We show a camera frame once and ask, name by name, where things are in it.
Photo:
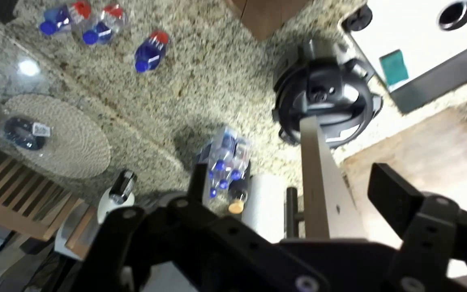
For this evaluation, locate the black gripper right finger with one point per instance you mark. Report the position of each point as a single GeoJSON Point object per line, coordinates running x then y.
{"type": "Point", "coordinates": [431, 227]}

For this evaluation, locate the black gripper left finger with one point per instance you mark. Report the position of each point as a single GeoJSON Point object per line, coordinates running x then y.
{"type": "Point", "coordinates": [214, 253]}

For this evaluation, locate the blue red bottle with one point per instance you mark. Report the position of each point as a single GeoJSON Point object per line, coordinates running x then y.
{"type": "Point", "coordinates": [107, 26]}
{"type": "Point", "coordinates": [55, 19]}
{"type": "Point", "coordinates": [79, 9]}

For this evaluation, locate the brown cork bottle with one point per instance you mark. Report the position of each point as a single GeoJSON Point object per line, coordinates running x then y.
{"type": "Point", "coordinates": [238, 196]}

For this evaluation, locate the paper towel roll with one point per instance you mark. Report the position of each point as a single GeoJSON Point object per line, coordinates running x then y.
{"type": "Point", "coordinates": [264, 209]}

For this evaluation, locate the pack of water bottles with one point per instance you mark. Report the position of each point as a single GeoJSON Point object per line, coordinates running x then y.
{"type": "Point", "coordinates": [227, 157]}

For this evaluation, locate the green sponge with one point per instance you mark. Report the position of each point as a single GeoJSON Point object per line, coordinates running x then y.
{"type": "Point", "coordinates": [394, 68]}

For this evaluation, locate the dark item on placemat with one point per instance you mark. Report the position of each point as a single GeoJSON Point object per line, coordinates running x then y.
{"type": "Point", "coordinates": [26, 131]}

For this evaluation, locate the single blue water bottle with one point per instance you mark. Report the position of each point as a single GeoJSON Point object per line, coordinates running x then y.
{"type": "Point", "coordinates": [149, 53]}

